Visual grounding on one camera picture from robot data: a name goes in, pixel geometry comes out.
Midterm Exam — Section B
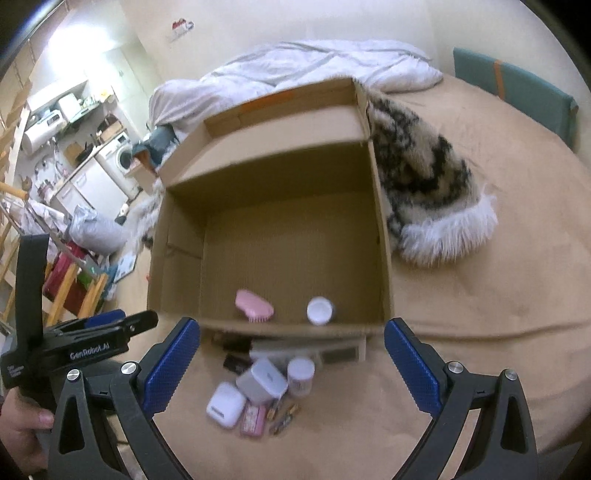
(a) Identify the teal mat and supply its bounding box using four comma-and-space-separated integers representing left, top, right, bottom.
452, 46, 579, 151

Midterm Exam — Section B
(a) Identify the brown cardboard box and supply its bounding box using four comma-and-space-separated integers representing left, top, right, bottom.
147, 76, 394, 363

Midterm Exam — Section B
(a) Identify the small white jar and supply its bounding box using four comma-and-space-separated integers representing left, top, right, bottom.
307, 296, 335, 326

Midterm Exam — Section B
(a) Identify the grey plastic bag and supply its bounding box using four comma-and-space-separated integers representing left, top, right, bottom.
69, 205, 128, 256

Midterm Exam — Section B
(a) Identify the white low cabinet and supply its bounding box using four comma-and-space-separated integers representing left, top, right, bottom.
51, 159, 127, 217

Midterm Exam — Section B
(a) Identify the white duvet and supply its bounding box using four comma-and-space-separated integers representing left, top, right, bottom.
148, 41, 444, 139

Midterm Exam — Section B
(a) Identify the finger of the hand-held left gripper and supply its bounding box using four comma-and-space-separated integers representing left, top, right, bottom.
85, 309, 126, 329
99, 310, 159, 344

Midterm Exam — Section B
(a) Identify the red bag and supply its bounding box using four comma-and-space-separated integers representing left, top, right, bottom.
44, 244, 89, 315

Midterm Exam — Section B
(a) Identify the white spray bottle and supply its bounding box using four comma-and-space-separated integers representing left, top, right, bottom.
236, 357, 289, 404

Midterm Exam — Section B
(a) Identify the white water heater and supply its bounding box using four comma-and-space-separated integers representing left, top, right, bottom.
22, 124, 61, 156

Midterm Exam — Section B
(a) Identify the grey flat plastic case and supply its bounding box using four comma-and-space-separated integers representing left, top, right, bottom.
252, 339, 361, 366

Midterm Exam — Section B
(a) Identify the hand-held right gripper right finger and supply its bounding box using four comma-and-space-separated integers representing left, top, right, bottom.
383, 318, 539, 480

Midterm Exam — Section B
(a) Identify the white washing machine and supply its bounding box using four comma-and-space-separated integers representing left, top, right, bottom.
95, 131, 140, 199

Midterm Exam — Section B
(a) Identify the pink hairbrush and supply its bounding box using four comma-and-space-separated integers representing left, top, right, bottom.
235, 289, 276, 322

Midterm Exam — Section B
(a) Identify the pink perfume bottle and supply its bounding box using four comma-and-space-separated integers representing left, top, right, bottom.
240, 401, 269, 437

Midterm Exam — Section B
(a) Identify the dark teal garment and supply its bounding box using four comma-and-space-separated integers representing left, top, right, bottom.
131, 124, 179, 168

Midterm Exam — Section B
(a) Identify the white earbuds case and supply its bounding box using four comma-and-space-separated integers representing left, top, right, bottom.
206, 382, 247, 429

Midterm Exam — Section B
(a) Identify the white pink-label bottle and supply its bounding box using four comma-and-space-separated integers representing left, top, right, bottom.
287, 357, 315, 398

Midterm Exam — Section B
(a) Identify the patterned fur blanket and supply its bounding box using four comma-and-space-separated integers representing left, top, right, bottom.
124, 88, 499, 267

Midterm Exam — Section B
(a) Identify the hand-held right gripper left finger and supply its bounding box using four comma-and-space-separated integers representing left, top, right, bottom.
46, 316, 202, 480

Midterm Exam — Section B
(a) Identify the white kitchen appliance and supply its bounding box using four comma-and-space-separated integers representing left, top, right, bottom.
57, 93, 83, 119

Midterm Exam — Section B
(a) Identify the white printed booklet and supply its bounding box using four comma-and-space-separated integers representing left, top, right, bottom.
112, 255, 138, 283

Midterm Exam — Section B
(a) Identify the wooden rack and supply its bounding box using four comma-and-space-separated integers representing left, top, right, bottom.
0, 180, 112, 326

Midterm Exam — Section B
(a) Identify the person's left hand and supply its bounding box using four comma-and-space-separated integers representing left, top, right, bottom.
0, 392, 55, 476

